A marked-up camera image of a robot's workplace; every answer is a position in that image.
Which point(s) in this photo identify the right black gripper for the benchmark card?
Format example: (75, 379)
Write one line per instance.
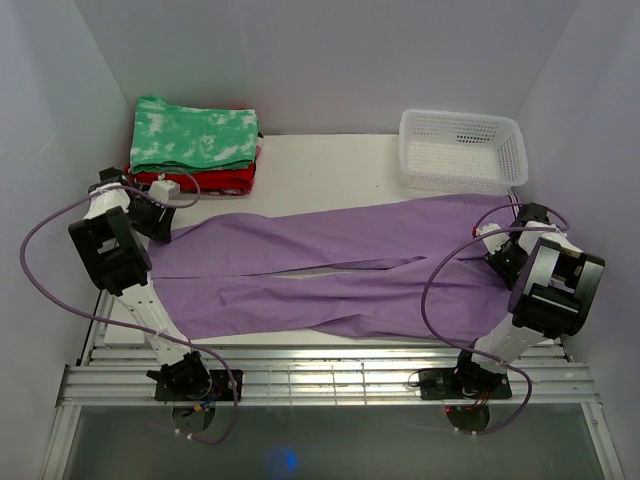
(509, 276)

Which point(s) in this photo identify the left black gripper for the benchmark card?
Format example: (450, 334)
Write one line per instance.
(164, 227)

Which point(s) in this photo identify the purple trousers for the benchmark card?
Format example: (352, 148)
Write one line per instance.
(407, 269)

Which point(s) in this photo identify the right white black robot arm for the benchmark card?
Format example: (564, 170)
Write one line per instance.
(553, 285)

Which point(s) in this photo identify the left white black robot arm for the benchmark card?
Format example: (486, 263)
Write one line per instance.
(108, 240)

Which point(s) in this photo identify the red folded garment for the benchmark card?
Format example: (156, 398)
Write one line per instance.
(226, 182)

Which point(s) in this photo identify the green white patterned folded garment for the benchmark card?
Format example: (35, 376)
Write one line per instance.
(196, 140)

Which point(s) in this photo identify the white perforated plastic basket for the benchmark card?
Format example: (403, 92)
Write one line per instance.
(461, 152)

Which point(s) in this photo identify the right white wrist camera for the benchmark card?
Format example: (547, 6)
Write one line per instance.
(491, 236)

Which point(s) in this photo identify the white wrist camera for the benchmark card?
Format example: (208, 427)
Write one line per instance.
(491, 236)
(162, 190)

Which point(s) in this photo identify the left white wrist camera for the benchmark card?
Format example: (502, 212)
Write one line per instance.
(162, 190)

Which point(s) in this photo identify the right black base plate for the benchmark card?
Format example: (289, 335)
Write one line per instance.
(450, 385)

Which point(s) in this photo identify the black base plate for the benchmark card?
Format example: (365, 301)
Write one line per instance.
(218, 386)
(450, 385)

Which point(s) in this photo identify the aluminium rail frame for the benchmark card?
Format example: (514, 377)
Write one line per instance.
(304, 369)

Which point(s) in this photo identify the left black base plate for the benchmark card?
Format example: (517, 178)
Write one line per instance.
(218, 386)

